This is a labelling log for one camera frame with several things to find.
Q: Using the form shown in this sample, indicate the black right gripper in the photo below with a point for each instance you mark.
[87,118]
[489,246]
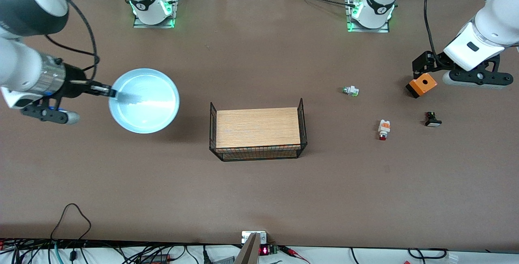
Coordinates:
[73,86]

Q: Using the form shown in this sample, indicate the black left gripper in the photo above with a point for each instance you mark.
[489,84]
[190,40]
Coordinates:
[433,62]

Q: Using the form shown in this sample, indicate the light blue round plate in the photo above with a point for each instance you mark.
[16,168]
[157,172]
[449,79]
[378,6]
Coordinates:
[150,106]

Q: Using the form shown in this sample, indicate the red push button switch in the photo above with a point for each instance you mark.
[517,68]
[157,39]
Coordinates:
[384,129]

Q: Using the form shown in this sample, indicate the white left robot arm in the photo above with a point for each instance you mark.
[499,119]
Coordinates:
[494,24]

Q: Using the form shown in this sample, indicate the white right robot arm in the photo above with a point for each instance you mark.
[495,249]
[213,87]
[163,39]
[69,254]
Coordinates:
[16,65]

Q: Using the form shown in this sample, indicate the black square white button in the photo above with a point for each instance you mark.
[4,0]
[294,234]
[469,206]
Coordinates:
[432,119]

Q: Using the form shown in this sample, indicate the red digit display module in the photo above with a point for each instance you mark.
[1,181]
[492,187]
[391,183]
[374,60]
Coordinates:
[265,250]

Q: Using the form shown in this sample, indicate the orange button enclosure box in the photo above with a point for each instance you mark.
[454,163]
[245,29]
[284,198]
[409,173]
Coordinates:
[422,84]

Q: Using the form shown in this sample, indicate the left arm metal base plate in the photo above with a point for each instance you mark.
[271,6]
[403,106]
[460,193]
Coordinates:
[367,29]

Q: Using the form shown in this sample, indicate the green push button switch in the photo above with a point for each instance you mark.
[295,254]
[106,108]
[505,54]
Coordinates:
[350,91]

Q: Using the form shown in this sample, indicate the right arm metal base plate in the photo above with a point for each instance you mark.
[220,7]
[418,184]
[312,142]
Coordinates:
[175,0]

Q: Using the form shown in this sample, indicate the silver metal camera mount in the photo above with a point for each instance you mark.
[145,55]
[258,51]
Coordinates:
[252,247]

